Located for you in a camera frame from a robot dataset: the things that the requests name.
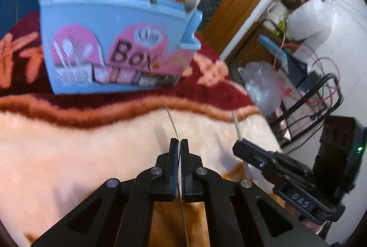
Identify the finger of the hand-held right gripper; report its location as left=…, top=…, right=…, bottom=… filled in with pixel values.
left=232, top=138, right=276, bottom=171

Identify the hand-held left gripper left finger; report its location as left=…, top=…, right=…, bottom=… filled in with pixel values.
left=30, top=138, right=179, bottom=247

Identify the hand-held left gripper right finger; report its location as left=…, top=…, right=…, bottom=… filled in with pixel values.
left=181, top=139, right=330, bottom=247

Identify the white chopstick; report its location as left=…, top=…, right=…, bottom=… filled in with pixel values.
left=232, top=110, right=250, bottom=179

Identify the blue utensil holder box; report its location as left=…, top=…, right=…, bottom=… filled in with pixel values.
left=39, top=0, right=203, bottom=95

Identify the black box device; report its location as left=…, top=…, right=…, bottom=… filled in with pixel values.
left=313, top=116, right=367, bottom=199

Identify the clear plastic bag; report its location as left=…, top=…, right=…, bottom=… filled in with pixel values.
left=237, top=61, right=288, bottom=119

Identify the black metal rack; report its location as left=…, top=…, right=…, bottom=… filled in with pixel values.
left=252, top=19, right=344, bottom=148

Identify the printed fleece blanket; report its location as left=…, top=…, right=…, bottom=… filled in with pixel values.
left=0, top=10, right=283, bottom=247

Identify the blue pad on rack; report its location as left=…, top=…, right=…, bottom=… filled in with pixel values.
left=257, top=34, right=291, bottom=64

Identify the white plastic bag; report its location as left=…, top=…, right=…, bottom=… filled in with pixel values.
left=286, top=0, right=336, bottom=41

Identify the red cable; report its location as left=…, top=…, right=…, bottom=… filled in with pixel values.
left=273, top=43, right=341, bottom=106

